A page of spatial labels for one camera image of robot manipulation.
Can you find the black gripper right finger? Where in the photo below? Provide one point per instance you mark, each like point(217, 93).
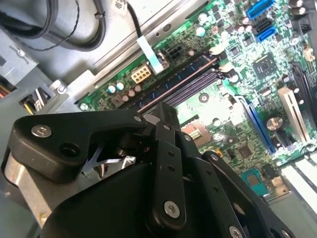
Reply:
point(218, 171)

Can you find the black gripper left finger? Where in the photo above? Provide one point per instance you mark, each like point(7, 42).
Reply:
point(74, 126)

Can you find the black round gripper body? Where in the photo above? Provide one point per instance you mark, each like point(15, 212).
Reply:
point(104, 210)

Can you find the RAM stick with black chips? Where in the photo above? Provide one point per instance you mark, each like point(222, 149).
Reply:
point(180, 78)

